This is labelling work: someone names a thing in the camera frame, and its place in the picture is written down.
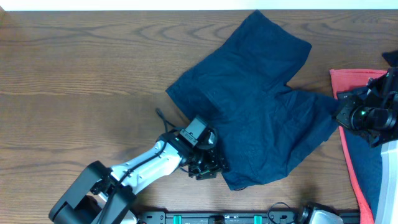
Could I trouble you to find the red cloth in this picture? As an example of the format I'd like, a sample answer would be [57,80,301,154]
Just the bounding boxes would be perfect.
[330,69,386,224]

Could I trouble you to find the black mounting rail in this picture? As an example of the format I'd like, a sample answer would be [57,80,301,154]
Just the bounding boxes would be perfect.
[138,202,360,224]

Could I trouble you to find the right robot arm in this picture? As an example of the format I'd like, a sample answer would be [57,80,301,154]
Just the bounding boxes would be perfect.
[299,68,397,223]

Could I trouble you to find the navy blue shorts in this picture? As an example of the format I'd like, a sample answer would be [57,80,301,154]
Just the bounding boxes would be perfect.
[167,11,338,190]

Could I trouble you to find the black garment at edge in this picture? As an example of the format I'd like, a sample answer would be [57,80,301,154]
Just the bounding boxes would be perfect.
[382,50,398,67]

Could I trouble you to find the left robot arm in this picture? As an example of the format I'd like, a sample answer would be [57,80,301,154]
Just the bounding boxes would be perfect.
[49,116,228,223]

